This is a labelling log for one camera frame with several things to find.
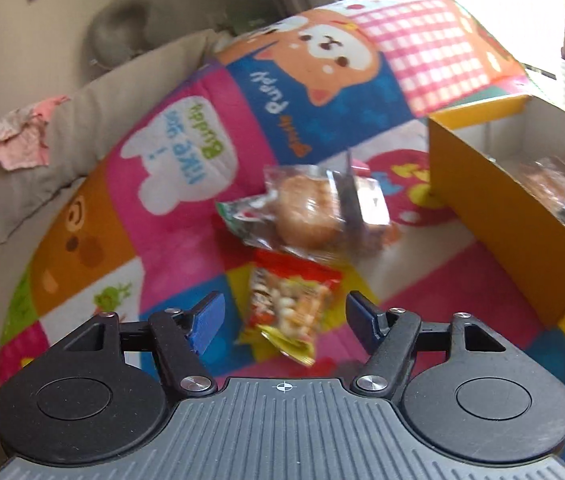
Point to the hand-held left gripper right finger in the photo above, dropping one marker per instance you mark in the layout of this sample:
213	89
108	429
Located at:
362	320

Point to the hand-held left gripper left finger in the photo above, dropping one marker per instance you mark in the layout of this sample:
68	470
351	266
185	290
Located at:
207	322

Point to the yellow red snack packet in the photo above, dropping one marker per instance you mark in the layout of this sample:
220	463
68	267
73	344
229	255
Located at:
287	305

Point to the green snack packet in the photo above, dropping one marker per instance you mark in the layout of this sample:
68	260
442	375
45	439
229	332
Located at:
242	220

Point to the purple snack packet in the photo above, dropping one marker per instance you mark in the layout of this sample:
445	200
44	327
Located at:
352	200

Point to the round bun packet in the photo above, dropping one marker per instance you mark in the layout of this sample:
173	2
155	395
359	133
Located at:
302	210

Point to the yellow cardboard box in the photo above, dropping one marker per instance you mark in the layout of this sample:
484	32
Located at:
487	220

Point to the large bread loaf packet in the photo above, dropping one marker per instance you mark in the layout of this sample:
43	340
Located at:
552	190

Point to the colourful printed play mat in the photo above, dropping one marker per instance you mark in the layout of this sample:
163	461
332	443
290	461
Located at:
187	240

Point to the beige sofa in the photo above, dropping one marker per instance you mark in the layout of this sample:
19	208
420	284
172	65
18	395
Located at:
87	105

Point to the pink floral clothes pile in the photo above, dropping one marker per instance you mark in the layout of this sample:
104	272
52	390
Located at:
17	140

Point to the grey neck pillow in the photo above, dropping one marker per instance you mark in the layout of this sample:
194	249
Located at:
117	25

